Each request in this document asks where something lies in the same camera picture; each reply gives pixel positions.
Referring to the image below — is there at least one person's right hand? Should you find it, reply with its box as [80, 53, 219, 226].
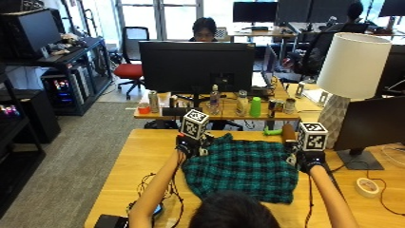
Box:
[284, 139, 328, 175]

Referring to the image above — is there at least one person's left hand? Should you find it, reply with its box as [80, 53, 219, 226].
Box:
[175, 132, 216, 160]

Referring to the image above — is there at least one green plaid cloth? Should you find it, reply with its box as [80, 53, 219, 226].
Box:
[181, 132, 300, 204]

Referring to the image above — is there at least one brown cylinder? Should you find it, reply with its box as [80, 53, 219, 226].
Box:
[281, 123, 299, 144]

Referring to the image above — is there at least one white marker cube right glove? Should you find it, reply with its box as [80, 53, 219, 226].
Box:
[296, 122, 329, 152]

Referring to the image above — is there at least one white marker cube glove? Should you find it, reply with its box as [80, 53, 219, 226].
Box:
[296, 122, 329, 152]
[180, 108, 211, 141]

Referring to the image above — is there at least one white marker cube left glove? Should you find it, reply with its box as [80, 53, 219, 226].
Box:
[180, 108, 211, 141]

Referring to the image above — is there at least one green toy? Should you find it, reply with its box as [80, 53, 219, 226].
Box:
[263, 125, 284, 137]

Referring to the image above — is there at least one wooden desk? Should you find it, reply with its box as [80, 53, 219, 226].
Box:
[133, 79, 324, 130]

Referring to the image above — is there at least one white faceted lamp base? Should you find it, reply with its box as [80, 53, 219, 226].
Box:
[316, 94, 353, 150]

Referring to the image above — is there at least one clear water bottle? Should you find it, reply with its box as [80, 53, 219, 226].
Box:
[209, 84, 221, 116]

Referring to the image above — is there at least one dark drink can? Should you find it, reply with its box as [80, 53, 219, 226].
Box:
[267, 99, 279, 119]

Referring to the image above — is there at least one small glass jar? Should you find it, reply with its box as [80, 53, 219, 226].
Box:
[284, 97, 297, 115]

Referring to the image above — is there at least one cream drink bottle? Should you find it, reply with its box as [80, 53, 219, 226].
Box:
[236, 89, 251, 118]

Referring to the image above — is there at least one green plastic cup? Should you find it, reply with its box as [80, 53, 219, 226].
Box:
[248, 96, 264, 119]

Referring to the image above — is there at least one white tape roll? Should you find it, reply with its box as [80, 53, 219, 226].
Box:
[355, 177, 381, 200]

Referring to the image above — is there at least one black monitor on stand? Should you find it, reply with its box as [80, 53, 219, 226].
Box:
[332, 96, 405, 171]

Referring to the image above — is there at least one large black monitor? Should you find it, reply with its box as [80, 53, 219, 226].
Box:
[139, 40, 257, 95]

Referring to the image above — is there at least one open laptop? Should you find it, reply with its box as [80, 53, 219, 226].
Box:
[251, 44, 281, 90]

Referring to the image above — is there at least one red office chair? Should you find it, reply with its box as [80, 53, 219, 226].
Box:
[112, 26, 152, 101]

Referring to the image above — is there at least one white lamp shade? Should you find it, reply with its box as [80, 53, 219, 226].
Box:
[316, 31, 393, 101]

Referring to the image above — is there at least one black office chair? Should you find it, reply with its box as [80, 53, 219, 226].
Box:
[291, 22, 371, 84]

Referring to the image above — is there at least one black box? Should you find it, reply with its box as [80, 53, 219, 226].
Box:
[92, 214, 131, 228]

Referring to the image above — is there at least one black shelving unit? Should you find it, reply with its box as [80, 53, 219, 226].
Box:
[0, 36, 115, 117]

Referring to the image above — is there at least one computer tower with lights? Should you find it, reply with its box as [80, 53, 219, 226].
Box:
[40, 69, 92, 110]

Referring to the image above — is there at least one black background monitor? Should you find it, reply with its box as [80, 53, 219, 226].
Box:
[232, 1, 280, 24]

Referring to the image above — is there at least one black storage rack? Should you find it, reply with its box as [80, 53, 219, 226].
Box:
[0, 63, 63, 219]

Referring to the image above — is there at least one black monitor on shelf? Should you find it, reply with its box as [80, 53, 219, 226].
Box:
[0, 8, 64, 61]

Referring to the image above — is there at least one black glove cable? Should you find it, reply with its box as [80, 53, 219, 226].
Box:
[136, 151, 188, 228]
[304, 173, 316, 228]

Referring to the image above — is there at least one red thin cable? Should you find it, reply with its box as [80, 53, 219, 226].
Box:
[365, 169, 405, 218]

